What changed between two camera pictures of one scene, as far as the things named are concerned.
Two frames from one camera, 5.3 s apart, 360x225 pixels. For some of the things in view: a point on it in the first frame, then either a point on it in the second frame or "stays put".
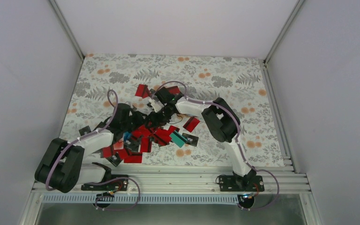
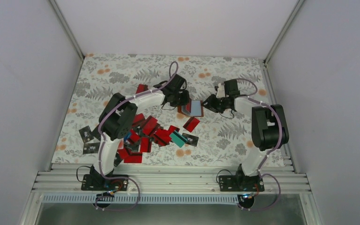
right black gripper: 155,122 -> 211,105
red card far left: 142,91 stays put
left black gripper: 139,120 -> 184,101
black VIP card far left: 84,131 stays put
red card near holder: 191,123 stays put
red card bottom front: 133,157 stays put
